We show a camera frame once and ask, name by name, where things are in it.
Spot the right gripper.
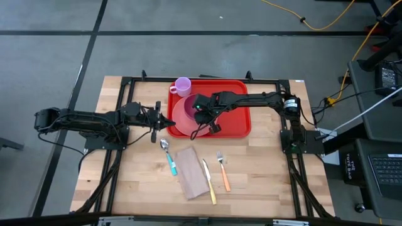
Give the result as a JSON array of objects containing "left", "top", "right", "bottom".
[{"left": 192, "top": 93, "right": 222, "bottom": 134}]

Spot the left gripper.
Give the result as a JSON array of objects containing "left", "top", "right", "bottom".
[{"left": 143, "top": 100, "right": 177, "bottom": 144}]

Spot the salmon pink plate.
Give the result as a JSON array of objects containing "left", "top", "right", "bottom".
[{"left": 171, "top": 93, "right": 218, "bottom": 137}]

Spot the lilac plastic mug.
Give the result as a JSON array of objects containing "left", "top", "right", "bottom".
[{"left": 169, "top": 77, "right": 192, "bottom": 98}]

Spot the red plastic tray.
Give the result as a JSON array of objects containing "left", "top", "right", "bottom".
[{"left": 166, "top": 78, "right": 253, "bottom": 139}]

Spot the teal-handled spoon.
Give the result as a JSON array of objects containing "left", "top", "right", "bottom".
[{"left": 160, "top": 138, "right": 178, "bottom": 176}]

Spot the beige cloth napkin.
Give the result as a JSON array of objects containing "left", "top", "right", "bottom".
[{"left": 173, "top": 147, "right": 210, "bottom": 201}]

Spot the yellow-handled knife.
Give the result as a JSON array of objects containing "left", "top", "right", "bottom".
[{"left": 202, "top": 158, "right": 217, "bottom": 206}]

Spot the orange-handled fork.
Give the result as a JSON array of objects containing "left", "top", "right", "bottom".
[{"left": 215, "top": 150, "right": 232, "bottom": 193}]

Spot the black tote bag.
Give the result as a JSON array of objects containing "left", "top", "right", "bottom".
[{"left": 338, "top": 149, "right": 362, "bottom": 186}]

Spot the grey side desk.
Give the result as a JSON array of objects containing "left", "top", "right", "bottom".
[
  {"left": 354, "top": 137, "right": 402, "bottom": 220},
  {"left": 347, "top": 58, "right": 402, "bottom": 143}
]

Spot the black power supply box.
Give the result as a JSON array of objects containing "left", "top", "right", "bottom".
[{"left": 373, "top": 62, "right": 401, "bottom": 97}]

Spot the black chair base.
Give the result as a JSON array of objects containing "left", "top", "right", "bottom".
[{"left": 357, "top": 0, "right": 402, "bottom": 72}]

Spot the black laptop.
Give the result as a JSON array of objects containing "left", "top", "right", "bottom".
[{"left": 366, "top": 153, "right": 402, "bottom": 202}]

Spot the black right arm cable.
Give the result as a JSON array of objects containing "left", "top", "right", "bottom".
[{"left": 190, "top": 121, "right": 205, "bottom": 141}]

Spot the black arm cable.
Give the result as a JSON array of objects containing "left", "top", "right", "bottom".
[
  {"left": 190, "top": 121, "right": 205, "bottom": 141},
  {"left": 124, "top": 108, "right": 158, "bottom": 147}
]

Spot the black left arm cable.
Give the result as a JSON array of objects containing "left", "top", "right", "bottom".
[{"left": 124, "top": 108, "right": 158, "bottom": 147}]

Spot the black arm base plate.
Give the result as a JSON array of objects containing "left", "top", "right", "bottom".
[
  {"left": 280, "top": 127, "right": 326, "bottom": 154},
  {"left": 84, "top": 125, "right": 130, "bottom": 151}
]

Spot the black aluminium table frame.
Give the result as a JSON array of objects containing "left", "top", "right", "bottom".
[{"left": 73, "top": 69, "right": 335, "bottom": 220}]

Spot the yellow floor cable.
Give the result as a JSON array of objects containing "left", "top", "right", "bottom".
[{"left": 259, "top": 0, "right": 402, "bottom": 106}]

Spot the white cable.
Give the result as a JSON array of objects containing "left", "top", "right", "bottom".
[{"left": 326, "top": 93, "right": 402, "bottom": 136}]

